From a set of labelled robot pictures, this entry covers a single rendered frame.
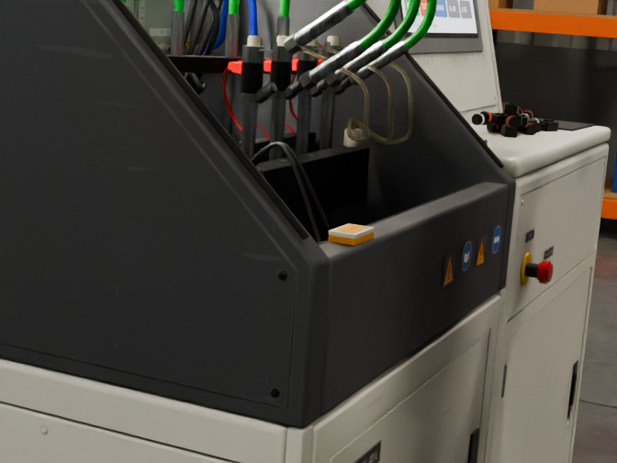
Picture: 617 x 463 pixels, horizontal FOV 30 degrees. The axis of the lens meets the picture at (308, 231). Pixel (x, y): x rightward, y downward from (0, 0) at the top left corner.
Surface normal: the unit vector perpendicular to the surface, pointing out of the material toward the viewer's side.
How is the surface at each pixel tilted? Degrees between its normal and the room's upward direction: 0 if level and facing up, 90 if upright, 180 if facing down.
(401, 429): 90
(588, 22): 90
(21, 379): 90
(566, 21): 90
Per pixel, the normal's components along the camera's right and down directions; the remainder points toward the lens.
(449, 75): 0.89, -0.10
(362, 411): 0.90, 0.14
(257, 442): -0.43, 0.15
